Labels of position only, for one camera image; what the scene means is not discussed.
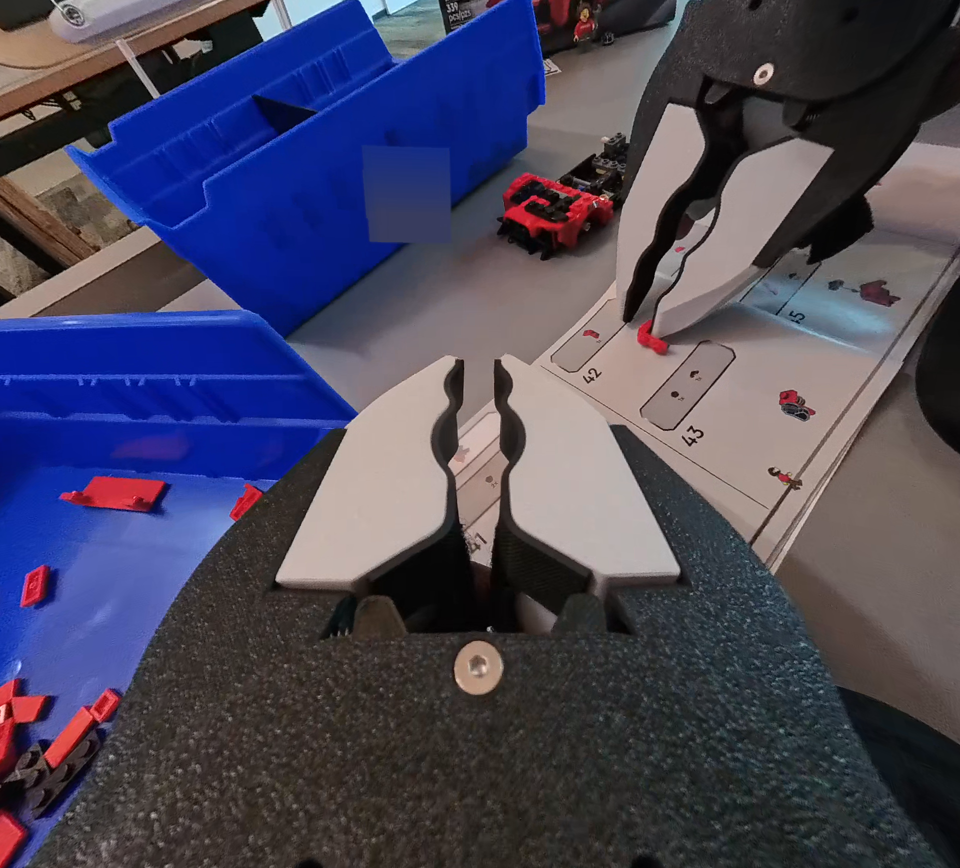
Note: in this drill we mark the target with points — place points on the small red lego bracket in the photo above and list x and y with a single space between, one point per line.
646 337

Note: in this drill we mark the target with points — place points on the blue plastic bin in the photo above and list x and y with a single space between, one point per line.
112 568

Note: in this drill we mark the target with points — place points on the lego instruction booklet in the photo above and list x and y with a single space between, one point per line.
750 433

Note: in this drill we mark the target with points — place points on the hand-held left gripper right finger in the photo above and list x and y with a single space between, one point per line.
585 500

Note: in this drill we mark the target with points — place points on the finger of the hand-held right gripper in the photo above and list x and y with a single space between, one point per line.
742 230
652 177

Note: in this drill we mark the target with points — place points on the blue bin with black divider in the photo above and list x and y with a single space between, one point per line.
262 230

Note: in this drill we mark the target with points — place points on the red and black lego car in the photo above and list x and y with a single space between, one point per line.
540 204

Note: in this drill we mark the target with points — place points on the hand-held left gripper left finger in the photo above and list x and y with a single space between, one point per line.
367 500

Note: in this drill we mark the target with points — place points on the pile of red lego pieces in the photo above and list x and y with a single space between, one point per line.
112 491

